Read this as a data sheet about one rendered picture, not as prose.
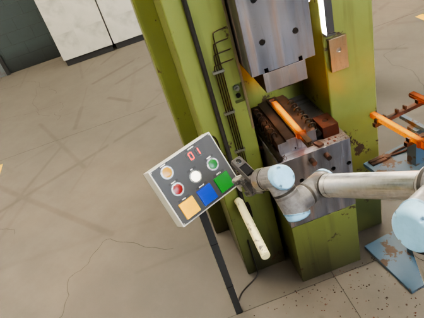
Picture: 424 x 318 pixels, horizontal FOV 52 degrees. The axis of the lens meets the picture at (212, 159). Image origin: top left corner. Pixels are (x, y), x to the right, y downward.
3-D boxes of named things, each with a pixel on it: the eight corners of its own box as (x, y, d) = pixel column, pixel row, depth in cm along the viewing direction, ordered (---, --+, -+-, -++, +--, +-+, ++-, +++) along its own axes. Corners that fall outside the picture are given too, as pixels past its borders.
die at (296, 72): (308, 78, 197) (305, 58, 192) (266, 93, 196) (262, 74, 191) (274, 48, 232) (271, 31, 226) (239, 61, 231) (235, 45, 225)
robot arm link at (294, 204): (320, 207, 159) (303, 179, 157) (298, 226, 154) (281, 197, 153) (305, 207, 167) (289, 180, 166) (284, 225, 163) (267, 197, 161)
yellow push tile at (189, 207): (201, 209, 190) (192, 195, 189) (187, 219, 187) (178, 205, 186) (199, 209, 192) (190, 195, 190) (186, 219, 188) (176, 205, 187)
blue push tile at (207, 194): (218, 197, 194) (209, 183, 193) (205, 206, 191) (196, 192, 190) (217, 197, 196) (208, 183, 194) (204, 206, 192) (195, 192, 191)
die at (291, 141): (317, 141, 218) (315, 127, 213) (279, 155, 216) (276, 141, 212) (284, 106, 252) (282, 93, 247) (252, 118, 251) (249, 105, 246)
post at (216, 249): (243, 312, 258) (191, 171, 196) (236, 314, 258) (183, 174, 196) (240, 306, 261) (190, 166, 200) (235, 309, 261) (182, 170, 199)
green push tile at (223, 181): (234, 183, 198) (226, 170, 197) (222, 192, 195) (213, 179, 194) (233, 183, 200) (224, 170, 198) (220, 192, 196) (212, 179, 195)
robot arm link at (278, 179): (283, 196, 152) (269, 172, 151) (264, 197, 163) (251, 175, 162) (301, 182, 156) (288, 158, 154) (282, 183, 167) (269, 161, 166)
